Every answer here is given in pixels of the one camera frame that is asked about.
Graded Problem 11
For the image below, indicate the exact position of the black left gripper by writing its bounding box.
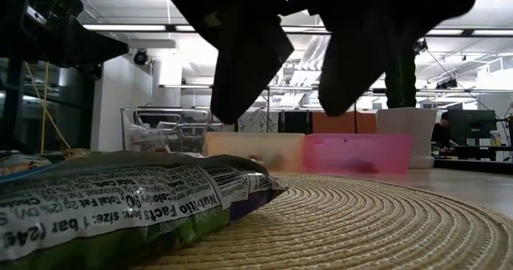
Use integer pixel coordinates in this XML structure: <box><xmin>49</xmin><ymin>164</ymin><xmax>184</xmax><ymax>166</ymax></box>
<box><xmin>0</xmin><ymin>0</ymin><xmax>130</xmax><ymax>69</ymax></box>

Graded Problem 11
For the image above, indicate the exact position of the peanut butter chocolate granola bar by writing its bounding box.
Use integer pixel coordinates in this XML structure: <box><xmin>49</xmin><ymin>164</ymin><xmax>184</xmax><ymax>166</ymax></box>
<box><xmin>0</xmin><ymin>151</ymin><xmax>55</xmax><ymax>179</ymax></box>
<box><xmin>63</xmin><ymin>147</ymin><xmax>92</xmax><ymax>160</ymax></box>

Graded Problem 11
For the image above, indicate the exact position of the oatmeal raisin granola bar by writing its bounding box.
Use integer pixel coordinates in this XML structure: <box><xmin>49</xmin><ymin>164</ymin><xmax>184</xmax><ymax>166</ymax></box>
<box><xmin>0</xmin><ymin>151</ymin><xmax>289</xmax><ymax>270</ymax></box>

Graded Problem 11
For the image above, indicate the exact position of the black metal rack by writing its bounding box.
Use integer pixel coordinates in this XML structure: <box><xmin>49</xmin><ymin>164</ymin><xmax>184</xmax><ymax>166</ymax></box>
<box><xmin>0</xmin><ymin>57</ymin><xmax>97</xmax><ymax>153</ymax></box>

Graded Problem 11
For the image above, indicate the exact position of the orange partition panel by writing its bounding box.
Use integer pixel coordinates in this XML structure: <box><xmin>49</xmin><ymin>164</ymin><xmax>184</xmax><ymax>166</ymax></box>
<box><xmin>311</xmin><ymin>111</ymin><xmax>378</xmax><ymax>135</ymax></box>

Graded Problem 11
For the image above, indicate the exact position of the green cactus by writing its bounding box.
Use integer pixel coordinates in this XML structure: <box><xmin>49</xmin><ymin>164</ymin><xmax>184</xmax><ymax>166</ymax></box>
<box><xmin>383</xmin><ymin>53</ymin><xmax>418</xmax><ymax>109</ymax></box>

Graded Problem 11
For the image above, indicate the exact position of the clear plastic bin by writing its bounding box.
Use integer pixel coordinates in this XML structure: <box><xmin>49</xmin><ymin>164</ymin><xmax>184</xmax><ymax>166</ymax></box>
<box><xmin>120</xmin><ymin>107</ymin><xmax>212</xmax><ymax>161</ymax></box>

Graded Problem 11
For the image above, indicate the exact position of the pink plastic bin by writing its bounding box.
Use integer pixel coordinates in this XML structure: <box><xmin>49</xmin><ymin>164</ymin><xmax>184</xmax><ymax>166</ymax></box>
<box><xmin>303</xmin><ymin>132</ymin><xmax>414</xmax><ymax>175</ymax></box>

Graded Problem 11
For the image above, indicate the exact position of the white plant pot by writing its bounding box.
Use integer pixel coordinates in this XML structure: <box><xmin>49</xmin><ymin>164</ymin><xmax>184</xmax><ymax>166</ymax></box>
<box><xmin>375</xmin><ymin>107</ymin><xmax>438</xmax><ymax>169</ymax></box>

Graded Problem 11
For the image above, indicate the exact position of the person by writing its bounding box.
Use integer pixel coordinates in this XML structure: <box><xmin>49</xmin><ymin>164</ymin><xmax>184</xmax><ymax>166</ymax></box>
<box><xmin>430</xmin><ymin>111</ymin><xmax>452</xmax><ymax>151</ymax></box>

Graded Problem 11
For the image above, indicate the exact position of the black computer monitor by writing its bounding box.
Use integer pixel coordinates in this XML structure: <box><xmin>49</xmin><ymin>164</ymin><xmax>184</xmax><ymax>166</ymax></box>
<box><xmin>447</xmin><ymin>109</ymin><xmax>498</xmax><ymax>147</ymax></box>

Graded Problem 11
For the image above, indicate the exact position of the round woven straw placemat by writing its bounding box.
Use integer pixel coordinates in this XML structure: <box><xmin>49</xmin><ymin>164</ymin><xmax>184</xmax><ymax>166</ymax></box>
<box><xmin>131</xmin><ymin>172</ymin><xmax>513</xmax><ymax>270</ymax></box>

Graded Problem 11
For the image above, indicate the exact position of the black background desk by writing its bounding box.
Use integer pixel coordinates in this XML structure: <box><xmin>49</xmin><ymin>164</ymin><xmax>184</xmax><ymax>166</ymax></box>
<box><xmin>432</xmin><ymin>143</ymin><xmax>513</xmax><ymax>175</ymax></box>

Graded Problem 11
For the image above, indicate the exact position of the black wall-mounted camera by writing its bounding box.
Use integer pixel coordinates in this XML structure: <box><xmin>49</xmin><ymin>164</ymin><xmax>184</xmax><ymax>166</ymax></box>
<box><xmin>133</xmin><ymin>48</ymin><xmax>150</xmax><ymax>66</ymax></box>

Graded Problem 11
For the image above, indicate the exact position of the yellow cord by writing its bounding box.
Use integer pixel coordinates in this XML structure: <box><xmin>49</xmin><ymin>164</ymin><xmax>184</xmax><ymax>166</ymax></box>
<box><xmin>23</xmin><ymin>61</ymin><xmax>73</xmax><ymax>155</ymax></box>

